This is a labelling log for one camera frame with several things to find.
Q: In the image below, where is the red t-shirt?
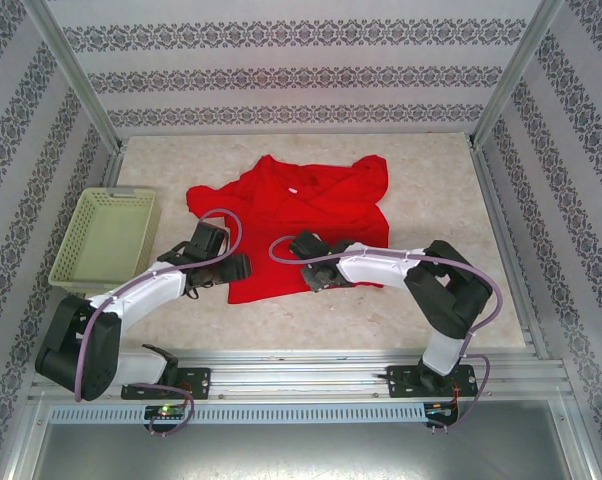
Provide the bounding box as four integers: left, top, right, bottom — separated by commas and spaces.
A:
184, 154, 393, 305

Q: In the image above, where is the pale green perforated plastic basket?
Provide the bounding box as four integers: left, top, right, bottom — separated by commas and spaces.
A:
48, 185, 162, 294

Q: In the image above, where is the small circuit board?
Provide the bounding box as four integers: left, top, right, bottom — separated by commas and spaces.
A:
424, 401, 458, 419
144, 404, 188, 421

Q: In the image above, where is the grey metal sheet panel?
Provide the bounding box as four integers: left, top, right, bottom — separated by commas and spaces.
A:
28, 422, 595, 480

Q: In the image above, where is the aluminium mounting rail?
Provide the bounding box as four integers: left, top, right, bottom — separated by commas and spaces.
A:
29, 348, 568, 401

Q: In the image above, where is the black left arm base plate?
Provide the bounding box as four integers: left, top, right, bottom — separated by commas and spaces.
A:
120, 367, 212, 401

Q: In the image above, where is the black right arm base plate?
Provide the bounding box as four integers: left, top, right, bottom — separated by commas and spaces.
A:
388, 363, 480, 400

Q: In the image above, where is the slotted grey cable duct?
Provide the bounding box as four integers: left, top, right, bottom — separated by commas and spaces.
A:
48, 403, 427, 424

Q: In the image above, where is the aluminium frame post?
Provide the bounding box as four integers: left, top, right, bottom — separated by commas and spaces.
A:
469, 0, 566, 151
23, 0, 127, 154

